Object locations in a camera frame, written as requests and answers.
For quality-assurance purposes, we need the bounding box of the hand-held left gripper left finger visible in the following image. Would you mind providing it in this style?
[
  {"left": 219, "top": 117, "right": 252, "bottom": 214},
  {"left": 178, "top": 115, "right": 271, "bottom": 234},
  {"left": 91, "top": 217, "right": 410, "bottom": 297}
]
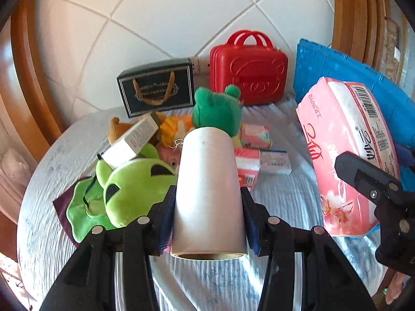
[{"left": 39, "top": 185, "right": 177, "bottom": 311}]

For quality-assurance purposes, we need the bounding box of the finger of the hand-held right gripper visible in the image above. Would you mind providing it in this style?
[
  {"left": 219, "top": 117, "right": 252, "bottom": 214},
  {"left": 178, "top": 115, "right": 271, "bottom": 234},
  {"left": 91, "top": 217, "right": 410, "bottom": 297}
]
[{"left": 335, "top": 151, "right": 415, "bottom": 276}]

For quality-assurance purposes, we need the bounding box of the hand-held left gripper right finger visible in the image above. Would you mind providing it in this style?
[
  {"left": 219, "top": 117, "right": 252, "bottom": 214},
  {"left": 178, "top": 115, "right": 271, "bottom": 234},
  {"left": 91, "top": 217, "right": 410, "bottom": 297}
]
[{"left": 240, "top": 187, "right": 378, "bottom": 311}]

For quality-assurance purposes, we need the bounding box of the green pea shooter plush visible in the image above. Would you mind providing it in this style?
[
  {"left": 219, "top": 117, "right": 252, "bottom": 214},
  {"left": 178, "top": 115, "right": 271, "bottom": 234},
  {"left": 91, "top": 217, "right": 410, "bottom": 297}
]
[{"left": 95, "top": 143, "right": 179, "bottom": 229}]

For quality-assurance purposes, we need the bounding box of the large pink tissue pack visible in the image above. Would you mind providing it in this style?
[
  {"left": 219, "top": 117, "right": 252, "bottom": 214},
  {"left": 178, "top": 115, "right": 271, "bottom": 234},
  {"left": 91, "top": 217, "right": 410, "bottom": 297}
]
[{"left": 296, "top": 77, "right": 401, "bottom": 238}]

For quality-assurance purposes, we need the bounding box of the white film roll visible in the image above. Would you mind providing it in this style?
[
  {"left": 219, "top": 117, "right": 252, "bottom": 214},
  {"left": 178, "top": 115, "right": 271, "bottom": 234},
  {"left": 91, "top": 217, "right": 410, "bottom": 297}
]
[{"left": 170, "top": 127, "right": 249, "bottom": 261}]

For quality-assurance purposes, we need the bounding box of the pink white tissue packet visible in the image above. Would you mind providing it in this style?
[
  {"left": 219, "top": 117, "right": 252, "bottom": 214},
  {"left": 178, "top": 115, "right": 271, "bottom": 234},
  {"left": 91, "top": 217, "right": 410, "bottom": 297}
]
[{"left": 234, "top": 147, "right": 262, "bottom": 192}]

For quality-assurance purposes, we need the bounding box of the pink doll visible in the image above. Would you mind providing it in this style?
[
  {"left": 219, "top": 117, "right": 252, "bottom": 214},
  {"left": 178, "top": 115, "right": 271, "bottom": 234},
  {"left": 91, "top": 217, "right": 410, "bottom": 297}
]
[{"left": 156, "top": 143, "right": 182, "bottom": 171}]

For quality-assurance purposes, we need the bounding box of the pink green tissue packet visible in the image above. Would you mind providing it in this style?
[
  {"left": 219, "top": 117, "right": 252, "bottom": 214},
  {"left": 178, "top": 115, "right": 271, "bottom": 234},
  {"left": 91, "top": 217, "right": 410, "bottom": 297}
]
[{"left": 240, "top": 124, "right": 273, "bottom": 150}]

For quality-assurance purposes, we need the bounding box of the blue folding crate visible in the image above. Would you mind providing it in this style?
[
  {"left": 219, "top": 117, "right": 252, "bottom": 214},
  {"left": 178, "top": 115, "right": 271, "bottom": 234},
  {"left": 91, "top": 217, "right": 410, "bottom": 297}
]
[{"left": 293, "top": 38, "right": 415, "bottom": 238}]

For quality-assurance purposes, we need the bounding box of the white round desktop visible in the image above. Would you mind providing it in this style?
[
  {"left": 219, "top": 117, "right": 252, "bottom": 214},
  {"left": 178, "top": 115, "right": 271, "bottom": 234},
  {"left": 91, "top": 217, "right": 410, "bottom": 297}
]
[{"left": 16, "top": 105, "right": 182, "bottom": 299}]

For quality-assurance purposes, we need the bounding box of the person's right hand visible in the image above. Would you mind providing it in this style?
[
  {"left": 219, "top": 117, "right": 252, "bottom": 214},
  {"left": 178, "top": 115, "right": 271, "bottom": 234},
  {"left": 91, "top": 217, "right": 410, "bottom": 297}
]
[{"left": 386, "top": 272, "right": 411, "bottom": 305}]

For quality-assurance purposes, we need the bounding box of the small white medicine box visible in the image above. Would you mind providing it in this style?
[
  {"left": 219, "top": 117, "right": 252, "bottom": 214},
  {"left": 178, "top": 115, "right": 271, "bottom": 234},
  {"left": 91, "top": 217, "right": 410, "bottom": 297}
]
[{"left": 259, "top": 151, "right": 292, "bottom": 174}]

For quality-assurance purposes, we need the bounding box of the green purple leaf plush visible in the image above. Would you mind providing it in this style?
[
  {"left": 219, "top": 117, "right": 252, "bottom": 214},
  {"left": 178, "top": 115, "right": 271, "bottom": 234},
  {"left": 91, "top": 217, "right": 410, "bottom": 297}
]
[{"left": 53, "top": 176, "right": 112, "bottom": 243}]

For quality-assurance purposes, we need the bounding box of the long white carton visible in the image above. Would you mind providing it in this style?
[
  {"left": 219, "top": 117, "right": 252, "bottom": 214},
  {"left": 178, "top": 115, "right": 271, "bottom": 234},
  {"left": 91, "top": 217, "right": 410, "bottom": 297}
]
[{"left": 101, "top": 112, "right": 163, "bottom": 169}]

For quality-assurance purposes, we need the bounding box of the orange plush toy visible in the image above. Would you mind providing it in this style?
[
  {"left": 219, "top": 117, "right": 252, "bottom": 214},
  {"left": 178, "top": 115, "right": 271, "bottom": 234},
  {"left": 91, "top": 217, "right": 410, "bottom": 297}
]
[{"left": 158, "top": 115, "right": 195, "bottom": 146}]

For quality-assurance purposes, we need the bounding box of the brown bear plush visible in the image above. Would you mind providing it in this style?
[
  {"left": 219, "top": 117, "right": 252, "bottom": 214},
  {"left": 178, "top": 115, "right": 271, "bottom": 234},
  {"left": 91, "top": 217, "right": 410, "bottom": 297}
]
[{"left": 108, "top": 117, "right": 137, "bottom": 145}]

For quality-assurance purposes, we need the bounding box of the green frog plush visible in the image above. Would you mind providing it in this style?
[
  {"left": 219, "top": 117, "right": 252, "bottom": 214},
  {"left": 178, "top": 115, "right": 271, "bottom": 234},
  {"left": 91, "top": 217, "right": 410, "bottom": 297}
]
[{"left": 191, "top": 85, "right": 243, "bottom": 137}]

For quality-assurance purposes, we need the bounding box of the patterned curtain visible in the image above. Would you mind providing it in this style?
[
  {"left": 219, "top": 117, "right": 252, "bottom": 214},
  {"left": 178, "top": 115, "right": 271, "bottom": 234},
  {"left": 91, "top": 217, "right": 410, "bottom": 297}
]
[{"left": 379, "top": 16, "right": 407, "bottom": 83}]

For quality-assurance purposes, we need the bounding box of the black gift box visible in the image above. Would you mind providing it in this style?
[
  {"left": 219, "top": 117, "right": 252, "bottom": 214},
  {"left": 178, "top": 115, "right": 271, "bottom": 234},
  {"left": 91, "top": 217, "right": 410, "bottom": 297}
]
[{"left": 117, "top": 58, "right": 195, "bottom": 119}]

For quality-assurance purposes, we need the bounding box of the red small suitcase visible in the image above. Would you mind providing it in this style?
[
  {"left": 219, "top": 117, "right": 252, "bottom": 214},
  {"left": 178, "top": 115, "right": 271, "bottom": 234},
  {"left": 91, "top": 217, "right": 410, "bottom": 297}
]
[{"left": 209, "top": 30, "right": 289, "bottom": 106}]

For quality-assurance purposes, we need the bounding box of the beige wall outlet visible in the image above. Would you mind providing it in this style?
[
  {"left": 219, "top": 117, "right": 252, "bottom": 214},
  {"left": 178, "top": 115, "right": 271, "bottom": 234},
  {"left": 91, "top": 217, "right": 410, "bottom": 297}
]
[{"left": 190, "top": 56, "right": 210, "bottom": 76}]

